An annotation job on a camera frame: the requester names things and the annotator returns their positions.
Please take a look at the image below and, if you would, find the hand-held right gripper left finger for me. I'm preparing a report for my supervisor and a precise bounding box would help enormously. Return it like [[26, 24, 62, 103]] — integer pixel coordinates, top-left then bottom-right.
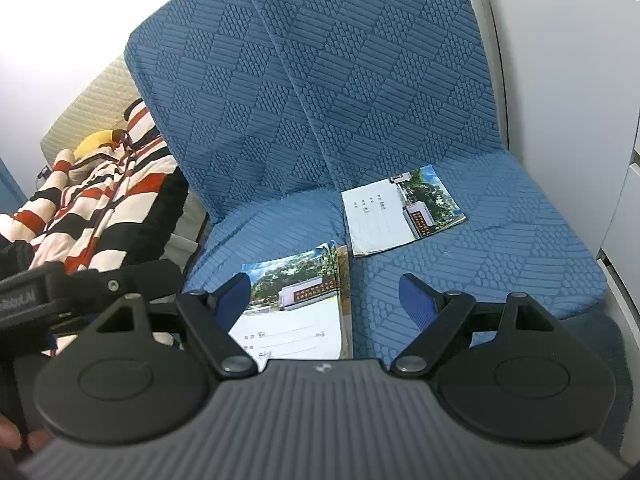
[[82, 272, 258, 379]]

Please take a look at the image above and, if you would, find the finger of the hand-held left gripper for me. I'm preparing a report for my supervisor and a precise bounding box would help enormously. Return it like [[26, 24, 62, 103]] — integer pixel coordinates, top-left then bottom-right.
[[65, 259, 184, 317]]

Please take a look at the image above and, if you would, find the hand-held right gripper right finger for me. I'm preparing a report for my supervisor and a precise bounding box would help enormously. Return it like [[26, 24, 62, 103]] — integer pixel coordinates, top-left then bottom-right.
[[389, 273, 572, 377]]

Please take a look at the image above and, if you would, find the landscape cover exercise book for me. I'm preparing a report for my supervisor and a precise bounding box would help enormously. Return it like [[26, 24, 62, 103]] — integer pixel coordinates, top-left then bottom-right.
[[229, 244, 347, 361], [341, 164, 467, 259]]

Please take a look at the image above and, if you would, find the person's left hand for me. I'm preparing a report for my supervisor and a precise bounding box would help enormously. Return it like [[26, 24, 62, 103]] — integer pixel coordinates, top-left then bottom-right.
[[0, 417, 49, 455]]

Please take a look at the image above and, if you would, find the striped fleece blanket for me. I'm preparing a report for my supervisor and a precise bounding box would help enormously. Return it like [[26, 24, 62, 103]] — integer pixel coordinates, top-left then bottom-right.
[[0, 100, 191, 357]]

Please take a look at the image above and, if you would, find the blue ribbed panel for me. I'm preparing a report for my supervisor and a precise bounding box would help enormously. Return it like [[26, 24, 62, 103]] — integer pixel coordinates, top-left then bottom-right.
[[0, 157, 28, 206]]

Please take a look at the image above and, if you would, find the yellow plush toy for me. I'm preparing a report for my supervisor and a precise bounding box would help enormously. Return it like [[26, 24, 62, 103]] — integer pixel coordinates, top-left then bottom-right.
[[74, 130, 127, 160]]

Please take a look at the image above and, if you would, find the beige quilted headboard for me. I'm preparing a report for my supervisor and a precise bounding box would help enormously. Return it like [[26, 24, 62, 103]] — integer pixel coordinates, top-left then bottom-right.
[[40, 55, 151, 171]]

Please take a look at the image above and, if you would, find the dark blue rug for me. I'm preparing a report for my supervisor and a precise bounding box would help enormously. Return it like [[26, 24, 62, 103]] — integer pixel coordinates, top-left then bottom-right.
[[547, 305, 632, 461]]

